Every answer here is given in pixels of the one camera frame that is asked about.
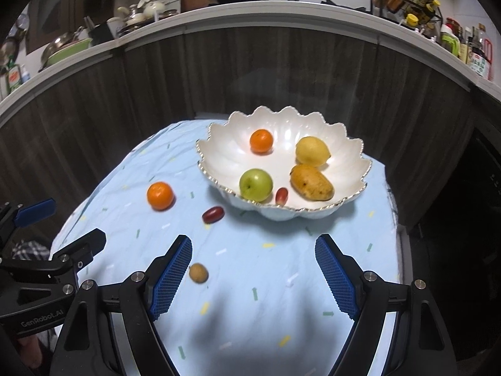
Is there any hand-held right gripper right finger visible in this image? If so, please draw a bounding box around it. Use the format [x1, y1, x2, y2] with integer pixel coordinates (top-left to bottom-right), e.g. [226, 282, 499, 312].
[315, 234, 458, 376]

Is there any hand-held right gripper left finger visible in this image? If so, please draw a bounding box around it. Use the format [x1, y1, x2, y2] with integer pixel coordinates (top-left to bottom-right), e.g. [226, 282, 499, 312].
[51, 234, 193, 376]

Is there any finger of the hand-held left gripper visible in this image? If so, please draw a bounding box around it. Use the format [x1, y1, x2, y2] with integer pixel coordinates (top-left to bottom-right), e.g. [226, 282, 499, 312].
[0, 198, 55, 239]
[50, 228, 107, 272]

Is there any yellow mango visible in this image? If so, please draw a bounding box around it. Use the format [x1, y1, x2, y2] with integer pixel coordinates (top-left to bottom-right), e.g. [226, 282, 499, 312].
[290, 164, 335, 201]

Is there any green apple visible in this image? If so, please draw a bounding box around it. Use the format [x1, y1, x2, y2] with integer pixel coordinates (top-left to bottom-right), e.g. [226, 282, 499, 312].
[239, 169, 273, 201]

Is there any yellow lemon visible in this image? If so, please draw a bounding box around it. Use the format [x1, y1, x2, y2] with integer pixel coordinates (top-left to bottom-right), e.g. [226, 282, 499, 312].
[295, 136, 331, 166]

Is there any white scalloped bowl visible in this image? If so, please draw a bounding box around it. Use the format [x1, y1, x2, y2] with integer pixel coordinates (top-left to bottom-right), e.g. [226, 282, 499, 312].
[196, 106, 372, 221]

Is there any orange tangerine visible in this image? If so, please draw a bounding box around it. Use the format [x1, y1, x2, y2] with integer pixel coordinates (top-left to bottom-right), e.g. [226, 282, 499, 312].
[147, 181, 175, 211]
[250, 129, 274, 154]

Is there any person's left hand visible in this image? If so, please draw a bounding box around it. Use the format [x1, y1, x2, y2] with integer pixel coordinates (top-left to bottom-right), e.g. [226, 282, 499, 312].
[16, 335, 51, 363]

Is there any brown longan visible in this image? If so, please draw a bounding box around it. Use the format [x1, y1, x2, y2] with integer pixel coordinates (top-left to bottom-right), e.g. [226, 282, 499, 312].
[189, 263, 209, 283]

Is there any black white checked fabric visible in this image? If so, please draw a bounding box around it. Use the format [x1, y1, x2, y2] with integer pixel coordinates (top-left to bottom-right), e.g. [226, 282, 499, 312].
[12, 239, 51, 261]

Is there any red date on table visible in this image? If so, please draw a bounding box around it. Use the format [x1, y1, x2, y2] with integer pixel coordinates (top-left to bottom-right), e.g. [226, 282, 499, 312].
[202, 206, 226, 224]

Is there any light blue tablecloth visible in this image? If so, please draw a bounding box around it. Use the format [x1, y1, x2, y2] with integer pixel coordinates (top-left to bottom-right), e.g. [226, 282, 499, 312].
[51, 118, 404, 376]

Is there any checked dish towel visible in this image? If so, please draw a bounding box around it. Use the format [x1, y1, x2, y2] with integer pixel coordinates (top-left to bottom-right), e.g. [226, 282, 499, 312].
[385, 186, 400, 224]

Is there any green label bottle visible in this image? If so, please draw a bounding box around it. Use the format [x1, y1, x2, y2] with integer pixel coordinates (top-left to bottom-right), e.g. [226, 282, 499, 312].
[7, 60, 23, 92]

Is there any dark built-in oven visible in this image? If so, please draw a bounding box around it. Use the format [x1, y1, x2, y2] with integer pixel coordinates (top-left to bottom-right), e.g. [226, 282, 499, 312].
[399, 86, 501, 365]

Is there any green basin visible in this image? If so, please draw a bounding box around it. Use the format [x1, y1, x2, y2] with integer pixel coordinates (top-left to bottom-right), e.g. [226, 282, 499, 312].
[47, 38, 94, 65]

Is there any steel wok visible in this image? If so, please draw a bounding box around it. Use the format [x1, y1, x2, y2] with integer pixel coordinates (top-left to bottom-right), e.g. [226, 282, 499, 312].
[39, 27, 85, 67]

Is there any wood grain cabinet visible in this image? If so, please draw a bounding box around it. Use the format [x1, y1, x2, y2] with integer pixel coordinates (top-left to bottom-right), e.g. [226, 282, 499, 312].
[0, 27, 476, 275]

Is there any black container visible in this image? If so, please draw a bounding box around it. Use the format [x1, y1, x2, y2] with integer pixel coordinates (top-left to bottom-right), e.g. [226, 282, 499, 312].
[88, 23, 116, 44]

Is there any white cup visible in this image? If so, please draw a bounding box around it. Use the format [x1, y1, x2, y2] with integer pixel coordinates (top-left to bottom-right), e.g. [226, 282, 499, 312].
[106, 18, 125, 38]

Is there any white teapot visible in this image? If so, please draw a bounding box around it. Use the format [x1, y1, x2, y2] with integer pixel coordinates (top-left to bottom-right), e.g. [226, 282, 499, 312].
[143, 1, 166, 18]

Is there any dark soy sauce bottle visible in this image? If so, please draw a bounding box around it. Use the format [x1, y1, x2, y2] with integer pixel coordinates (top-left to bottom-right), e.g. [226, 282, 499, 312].
[467, 25, 493, 81]

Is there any yellow oil bottle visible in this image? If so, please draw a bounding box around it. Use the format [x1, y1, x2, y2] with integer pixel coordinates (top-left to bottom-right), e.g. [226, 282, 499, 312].
[459, 27, 470, 63]

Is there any green plastic bottle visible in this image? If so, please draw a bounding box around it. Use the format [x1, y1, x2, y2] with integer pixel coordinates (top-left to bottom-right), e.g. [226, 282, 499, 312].
[440, 23, 462, 57]

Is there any white kitchen counter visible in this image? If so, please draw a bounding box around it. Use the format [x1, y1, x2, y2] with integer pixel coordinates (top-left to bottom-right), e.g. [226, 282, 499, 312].
[0, 0, 501, 126]

